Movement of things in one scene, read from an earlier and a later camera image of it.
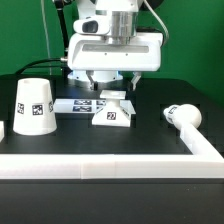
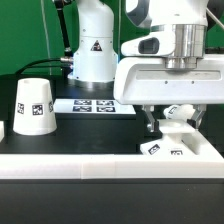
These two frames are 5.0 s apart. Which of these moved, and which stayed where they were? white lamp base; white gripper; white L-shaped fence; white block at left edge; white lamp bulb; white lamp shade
Moved: white gripper; white lamp base
Stayed: white lamp bulb; white lamp shade; white L-shaped fence; white block at left edge
